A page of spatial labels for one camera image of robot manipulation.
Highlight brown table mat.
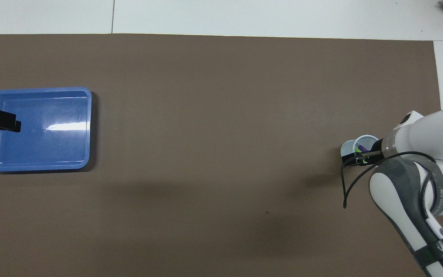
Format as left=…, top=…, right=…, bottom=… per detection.
left=0, top=33, right=443, bottom=277

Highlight clear plastic cup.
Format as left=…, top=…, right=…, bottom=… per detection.
left=340, top=134, right=380, bottom=163

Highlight blue plastic tray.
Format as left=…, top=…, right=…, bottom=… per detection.
left=0, top=87, right=92, bottom=173

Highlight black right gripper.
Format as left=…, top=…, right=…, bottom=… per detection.
left=342, top=138, right=387, bottom=167

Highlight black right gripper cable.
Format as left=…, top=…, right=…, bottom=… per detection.
left=340, top=150, right=443, bottom=240

